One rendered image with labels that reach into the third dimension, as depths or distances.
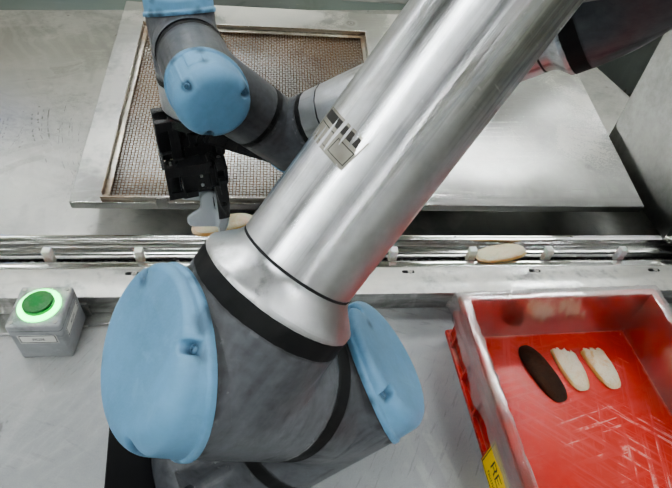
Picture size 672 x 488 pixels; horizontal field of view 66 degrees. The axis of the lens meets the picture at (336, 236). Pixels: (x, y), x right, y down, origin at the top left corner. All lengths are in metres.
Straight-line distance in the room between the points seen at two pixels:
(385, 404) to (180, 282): 0.18
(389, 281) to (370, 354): 0.46
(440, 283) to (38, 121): 0.93
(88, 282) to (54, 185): 0.31
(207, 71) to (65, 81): 0.98
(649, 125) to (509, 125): 0.26
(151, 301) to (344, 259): 0.12
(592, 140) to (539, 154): 0.14
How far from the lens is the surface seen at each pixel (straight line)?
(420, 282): 0.86
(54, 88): 1.45
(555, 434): 0.83
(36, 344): 0.84
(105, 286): 0.87
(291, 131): 0.58
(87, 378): 0.83
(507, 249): 0.97
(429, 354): 0.83
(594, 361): 0.92
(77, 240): 0.95
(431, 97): 0.30
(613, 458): 0.85
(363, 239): 0.31
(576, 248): 1.05
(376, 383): 0.40
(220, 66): 0.52
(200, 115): 0.52
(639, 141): 1.21
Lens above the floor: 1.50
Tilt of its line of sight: 45 degrees down
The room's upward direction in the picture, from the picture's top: 7 degrees clockwise
